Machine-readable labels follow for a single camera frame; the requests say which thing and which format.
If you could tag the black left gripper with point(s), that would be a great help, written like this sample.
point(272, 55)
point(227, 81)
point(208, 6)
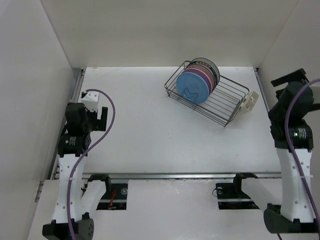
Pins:
point(99, 124)

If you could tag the blue plastic plate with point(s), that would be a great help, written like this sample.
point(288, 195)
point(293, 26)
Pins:
point(193, 87)

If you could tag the pink plastic plate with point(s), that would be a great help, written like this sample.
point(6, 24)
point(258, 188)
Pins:
point(207, 71)

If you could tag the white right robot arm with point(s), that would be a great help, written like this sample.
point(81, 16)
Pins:
point(293, 141)

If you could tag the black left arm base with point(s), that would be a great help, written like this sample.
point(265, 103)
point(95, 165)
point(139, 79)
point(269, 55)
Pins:
point(114, 199)

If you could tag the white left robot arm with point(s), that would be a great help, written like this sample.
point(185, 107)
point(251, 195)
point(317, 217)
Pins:
point(77, 201)

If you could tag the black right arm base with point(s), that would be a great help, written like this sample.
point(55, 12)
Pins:
point(230, 195)

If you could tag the large patterned rear plate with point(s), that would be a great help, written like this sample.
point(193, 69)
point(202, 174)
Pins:
point(210, 64)

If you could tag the patterned white plate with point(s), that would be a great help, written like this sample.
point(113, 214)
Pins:
point(211, 71)

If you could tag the white cutlery holder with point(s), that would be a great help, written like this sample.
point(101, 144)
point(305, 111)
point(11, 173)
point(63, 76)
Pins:
point(249, 102)

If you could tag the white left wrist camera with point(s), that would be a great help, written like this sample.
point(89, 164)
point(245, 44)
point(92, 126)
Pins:
point(90, 100)

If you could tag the aluminium front rail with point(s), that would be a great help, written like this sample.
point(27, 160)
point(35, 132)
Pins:
point(182, 176)

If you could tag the aluminium side rail left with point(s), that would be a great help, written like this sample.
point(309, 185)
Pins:
point(78, 76)

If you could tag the dark wire dish rack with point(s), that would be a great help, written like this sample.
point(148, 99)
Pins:
point(223, 103)

